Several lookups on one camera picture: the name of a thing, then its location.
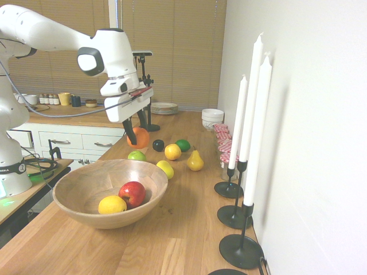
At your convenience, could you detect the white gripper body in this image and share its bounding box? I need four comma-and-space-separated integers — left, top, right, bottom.
104, 88, 154, 124

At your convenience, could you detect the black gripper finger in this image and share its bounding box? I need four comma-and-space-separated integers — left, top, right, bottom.
122, 117, 138, 146
136, 108, 149, 130

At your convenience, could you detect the orange fruit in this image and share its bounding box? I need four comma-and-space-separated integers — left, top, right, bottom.
126, 127, 150, 150

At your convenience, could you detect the stack of white plates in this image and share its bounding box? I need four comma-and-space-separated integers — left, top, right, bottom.
150, 102, 179, 115

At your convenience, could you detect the green apple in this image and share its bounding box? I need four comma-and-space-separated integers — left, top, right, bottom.
127, 150, 147, 162

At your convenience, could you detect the yellow apple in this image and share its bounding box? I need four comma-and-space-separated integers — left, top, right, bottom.
164, 143, 182, 161

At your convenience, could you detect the green lime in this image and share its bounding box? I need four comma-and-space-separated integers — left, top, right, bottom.
174, 139, 192, 153

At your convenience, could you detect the oblong yellow lemon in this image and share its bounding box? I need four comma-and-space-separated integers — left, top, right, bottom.
155, 160, 174, 180

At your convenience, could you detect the white drawer cabinet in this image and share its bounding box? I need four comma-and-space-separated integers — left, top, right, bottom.
8, 123, 127, 170

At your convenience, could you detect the yellow mug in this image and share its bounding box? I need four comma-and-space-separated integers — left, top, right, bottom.
57, 92, 75, 107

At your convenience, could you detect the red apple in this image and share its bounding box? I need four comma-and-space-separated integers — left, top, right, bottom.
118, 181, 146, 209

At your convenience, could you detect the round wooden bowl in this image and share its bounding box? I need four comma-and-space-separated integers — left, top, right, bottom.
52, 159, 169, 230

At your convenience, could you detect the yellow pear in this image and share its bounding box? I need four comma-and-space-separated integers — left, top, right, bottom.
186, 146, 205, 172

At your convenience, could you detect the plain white bowl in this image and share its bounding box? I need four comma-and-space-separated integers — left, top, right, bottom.
201, 108, 225, 123

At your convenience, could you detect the white patterned bowl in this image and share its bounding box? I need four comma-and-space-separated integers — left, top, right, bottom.
202, 119, 224, 132

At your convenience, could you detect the wide wooden window blind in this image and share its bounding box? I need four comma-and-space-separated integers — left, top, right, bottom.
122, 0, 227, 112

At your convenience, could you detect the round yellow lemon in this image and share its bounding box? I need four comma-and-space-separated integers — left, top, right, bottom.
97, 195, 127, 215

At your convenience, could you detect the narrow wooden window blind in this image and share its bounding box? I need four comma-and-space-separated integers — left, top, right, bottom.
8, 0, 111, 101

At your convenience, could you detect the black table clamp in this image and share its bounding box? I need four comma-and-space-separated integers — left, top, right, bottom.
48, 139, 63, 160

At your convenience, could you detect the tall white taper candle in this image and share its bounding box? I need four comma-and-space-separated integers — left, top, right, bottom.
239, 32, 264, 163

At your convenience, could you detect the wooden robot side table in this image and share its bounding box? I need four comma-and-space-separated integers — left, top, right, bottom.
0, 158, 74, 247

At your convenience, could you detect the tall black candle holder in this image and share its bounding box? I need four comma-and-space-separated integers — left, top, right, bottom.
217, 159, 253, 230

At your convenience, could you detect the black camera stand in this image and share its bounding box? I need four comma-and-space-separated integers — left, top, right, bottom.
137, 56, 161, 132

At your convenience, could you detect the wrist camera on maroon mount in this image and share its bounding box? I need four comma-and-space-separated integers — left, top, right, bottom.
128, 87, 153, 100

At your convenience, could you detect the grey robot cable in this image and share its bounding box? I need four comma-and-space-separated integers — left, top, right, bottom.
0, 61, 136, 119

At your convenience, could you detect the black coiled cable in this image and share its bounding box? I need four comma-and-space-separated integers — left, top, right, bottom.
22, 156, 60, 180

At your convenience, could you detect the black kettle base cable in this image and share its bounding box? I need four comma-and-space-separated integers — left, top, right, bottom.
257, 256, 270, 275

